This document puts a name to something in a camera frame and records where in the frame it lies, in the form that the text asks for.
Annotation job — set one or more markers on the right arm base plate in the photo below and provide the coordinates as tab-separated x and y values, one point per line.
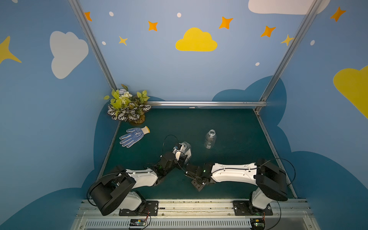
244	208

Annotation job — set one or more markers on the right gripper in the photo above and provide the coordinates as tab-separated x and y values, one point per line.
192	172

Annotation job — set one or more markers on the left aluminium frame post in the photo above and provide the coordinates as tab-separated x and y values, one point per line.
84	23

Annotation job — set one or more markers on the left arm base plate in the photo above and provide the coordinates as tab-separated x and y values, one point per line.
146	207

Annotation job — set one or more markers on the right controller board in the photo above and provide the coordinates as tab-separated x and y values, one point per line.
257	224

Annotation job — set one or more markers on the aluminium back frame bar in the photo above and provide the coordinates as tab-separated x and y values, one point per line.
205	104

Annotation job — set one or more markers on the square clear plastic bottle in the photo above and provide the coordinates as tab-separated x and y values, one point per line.
184	152

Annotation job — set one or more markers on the left controller board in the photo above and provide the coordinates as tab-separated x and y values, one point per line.
138	223

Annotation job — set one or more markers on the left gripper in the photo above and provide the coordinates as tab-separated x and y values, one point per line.
178	155

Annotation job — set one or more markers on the aluminium front rail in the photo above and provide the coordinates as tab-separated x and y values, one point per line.
200	214

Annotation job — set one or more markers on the aluminium frame post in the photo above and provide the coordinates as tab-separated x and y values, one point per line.
84	23
299	35

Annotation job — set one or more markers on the blue dotted work glove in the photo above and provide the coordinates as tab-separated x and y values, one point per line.
132	136

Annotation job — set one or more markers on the controller board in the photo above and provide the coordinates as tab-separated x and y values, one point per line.
138	223
257	224

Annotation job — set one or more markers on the round clear plastic bottle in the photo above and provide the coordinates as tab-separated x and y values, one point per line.
210	139

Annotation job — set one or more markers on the artificial potted plant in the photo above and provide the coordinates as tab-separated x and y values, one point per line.
127	107

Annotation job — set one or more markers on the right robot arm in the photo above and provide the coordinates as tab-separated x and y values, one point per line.
271	181

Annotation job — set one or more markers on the right aluminium frame post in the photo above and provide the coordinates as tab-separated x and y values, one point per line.
299	35

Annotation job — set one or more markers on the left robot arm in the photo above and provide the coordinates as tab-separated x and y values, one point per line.
115	190

